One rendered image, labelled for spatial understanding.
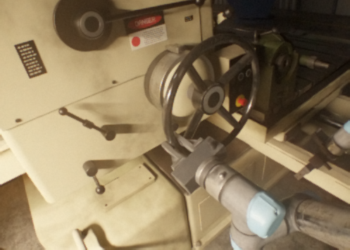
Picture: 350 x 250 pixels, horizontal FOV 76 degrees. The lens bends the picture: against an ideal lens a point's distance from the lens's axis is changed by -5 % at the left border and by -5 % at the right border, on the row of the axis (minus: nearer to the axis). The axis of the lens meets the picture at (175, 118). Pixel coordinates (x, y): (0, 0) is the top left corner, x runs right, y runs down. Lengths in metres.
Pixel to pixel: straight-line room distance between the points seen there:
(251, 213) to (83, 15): 0.53
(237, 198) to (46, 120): 0.53
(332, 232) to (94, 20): 0.63
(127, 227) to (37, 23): 0.98
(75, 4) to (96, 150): 0.44
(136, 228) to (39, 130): 0.74
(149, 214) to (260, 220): 0.89
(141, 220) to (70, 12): 0.99
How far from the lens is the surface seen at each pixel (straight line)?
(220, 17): 0.96
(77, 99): 0.71
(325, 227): 0.50
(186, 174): 0.54
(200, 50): 0.57
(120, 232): 1.27
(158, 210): 1.29
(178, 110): 0.75
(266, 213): 0.45
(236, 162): 1.52
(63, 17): 0.64
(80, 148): 0.78
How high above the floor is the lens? 1.64
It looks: 34 degrees down
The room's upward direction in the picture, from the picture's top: 8 degrees counter-clockwise
